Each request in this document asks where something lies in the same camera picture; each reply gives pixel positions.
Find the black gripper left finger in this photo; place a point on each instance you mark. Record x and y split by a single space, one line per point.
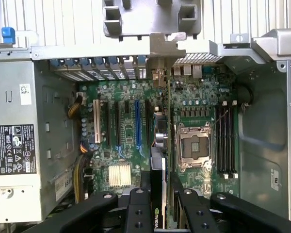
138 208

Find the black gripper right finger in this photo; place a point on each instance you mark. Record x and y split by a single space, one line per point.
196 213

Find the green graphics card black shroud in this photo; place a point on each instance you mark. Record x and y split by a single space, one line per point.
157 218

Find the silver finned heatsink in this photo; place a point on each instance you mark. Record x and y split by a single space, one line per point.
120 176

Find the CPU socket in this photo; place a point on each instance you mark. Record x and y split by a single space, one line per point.
195 145

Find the black RAM slot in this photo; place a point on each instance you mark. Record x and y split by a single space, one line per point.
234 138
223 138
229 138
218 138

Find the metal socket cover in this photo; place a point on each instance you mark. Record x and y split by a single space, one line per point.
196 130

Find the blue expansion slot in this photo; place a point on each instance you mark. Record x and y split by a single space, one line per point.
137 121

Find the long black expansion slot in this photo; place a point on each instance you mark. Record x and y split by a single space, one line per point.
107 121
148 116
117 121

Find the white expansion slot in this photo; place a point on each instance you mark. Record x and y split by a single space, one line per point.
97 121

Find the socket locking lever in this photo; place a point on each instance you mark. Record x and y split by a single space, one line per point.
220 118

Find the short black expansion slot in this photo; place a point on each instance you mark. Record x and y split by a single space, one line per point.
127 107

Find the open black PC case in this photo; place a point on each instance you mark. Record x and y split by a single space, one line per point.
262 121

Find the green motherboard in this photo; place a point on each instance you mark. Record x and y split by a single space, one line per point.
203 97

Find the grey power supply unit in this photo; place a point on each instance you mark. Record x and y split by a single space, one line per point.
12 114

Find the grey parts rack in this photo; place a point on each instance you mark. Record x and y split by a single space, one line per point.
150 17

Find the blue case latch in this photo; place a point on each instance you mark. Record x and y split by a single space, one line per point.
7 34

